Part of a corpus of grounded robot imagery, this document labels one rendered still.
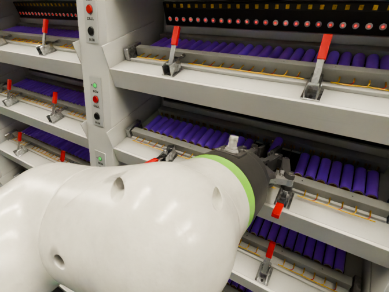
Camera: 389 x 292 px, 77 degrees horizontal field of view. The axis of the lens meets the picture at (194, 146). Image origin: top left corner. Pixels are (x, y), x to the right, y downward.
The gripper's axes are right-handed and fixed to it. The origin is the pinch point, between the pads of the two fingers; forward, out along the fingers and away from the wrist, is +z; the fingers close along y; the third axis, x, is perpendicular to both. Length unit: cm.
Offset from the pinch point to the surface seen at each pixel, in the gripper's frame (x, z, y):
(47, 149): 23, 4, 80
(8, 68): -4, 5, 108
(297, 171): 2.4, 2.6, -5.8
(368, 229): 7.2, -1.9, -18.6
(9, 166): 38, 4, 107
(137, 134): 4.2, -0.2, 33.2
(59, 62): -10, -7, 56
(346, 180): 1.7, 3.7, -14.1
